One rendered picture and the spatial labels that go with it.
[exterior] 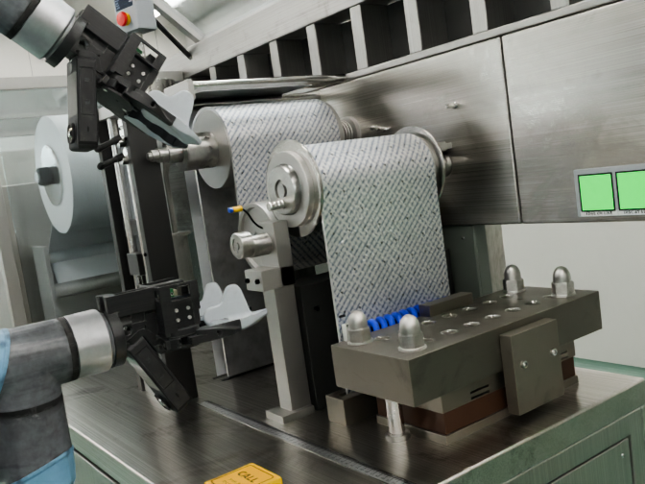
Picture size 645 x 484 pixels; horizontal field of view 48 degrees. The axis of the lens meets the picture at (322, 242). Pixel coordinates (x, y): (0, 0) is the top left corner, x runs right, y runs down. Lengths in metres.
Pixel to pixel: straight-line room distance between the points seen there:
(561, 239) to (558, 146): 2.95
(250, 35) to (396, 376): 1.08
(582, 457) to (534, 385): 0.12
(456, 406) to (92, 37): 0.66
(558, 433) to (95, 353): 0.60
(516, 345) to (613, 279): 2.96
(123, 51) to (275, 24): 0.78
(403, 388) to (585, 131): 0.46
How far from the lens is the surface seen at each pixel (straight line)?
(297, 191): 1.05
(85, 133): 0.93
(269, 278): 1.08
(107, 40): 0.97
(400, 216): 1.13
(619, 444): 1.16
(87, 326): 0.86
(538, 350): 1.04
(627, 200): 1.08
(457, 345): 0.95
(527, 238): 4.21
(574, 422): 1.05
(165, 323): 0.89
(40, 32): 0.93
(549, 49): 1.15
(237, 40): 1.84
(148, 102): 0.94
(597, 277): 4.00
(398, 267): 1.13
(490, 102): 1.21
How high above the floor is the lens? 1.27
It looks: 6 degrees down
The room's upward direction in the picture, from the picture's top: 8 degrees counter-clockwise
